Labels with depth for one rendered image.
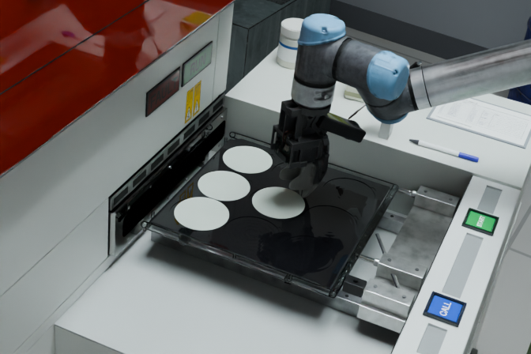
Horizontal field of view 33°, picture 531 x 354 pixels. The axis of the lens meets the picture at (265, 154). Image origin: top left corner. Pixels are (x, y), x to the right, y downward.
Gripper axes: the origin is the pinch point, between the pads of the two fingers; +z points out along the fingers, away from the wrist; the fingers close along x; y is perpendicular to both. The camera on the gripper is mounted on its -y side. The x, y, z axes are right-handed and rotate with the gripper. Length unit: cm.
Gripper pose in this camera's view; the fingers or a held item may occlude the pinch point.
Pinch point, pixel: (306, 190)
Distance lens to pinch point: 170.5
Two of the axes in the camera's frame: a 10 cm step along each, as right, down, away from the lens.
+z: -1.1, 8.4, 5.4
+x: 4.8, 5.2, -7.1
